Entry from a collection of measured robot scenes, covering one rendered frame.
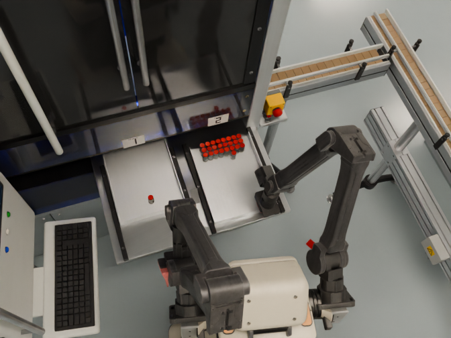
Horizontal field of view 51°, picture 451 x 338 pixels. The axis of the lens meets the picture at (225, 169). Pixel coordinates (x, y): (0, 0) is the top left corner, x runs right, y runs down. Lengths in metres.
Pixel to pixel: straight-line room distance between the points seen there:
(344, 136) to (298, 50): 2.25
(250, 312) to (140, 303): 1.43
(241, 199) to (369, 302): 1.21
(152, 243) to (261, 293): 0.67
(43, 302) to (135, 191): 0.52
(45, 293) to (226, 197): 0.76
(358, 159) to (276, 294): 0.41
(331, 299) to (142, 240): 0.75
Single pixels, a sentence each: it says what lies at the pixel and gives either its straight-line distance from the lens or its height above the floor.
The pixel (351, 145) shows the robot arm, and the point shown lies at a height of 1.56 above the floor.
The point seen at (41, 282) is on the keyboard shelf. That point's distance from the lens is 1.95.
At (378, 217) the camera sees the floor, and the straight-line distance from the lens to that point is 3.00.
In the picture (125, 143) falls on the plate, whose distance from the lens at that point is 1.84.
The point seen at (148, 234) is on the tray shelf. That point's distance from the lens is 1.84.
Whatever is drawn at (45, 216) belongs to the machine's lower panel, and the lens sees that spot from 2.28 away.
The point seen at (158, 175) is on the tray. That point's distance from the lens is 1.92.
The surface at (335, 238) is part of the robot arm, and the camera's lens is 1.41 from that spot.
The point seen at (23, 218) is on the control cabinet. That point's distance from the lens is 1.87.
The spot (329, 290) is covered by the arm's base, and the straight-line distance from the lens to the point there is 1.48.
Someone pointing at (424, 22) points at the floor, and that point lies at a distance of 4.02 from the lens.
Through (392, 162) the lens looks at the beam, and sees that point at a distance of 2.61.
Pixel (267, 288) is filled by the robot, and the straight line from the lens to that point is 1.27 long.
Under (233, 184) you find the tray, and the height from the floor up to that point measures 0.88.
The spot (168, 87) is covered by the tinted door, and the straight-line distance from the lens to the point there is 1.62.
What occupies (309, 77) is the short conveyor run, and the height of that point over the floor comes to 0.93.
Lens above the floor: 2.62
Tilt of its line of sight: 64 degrees down
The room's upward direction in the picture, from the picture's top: 9 degrees clockwise
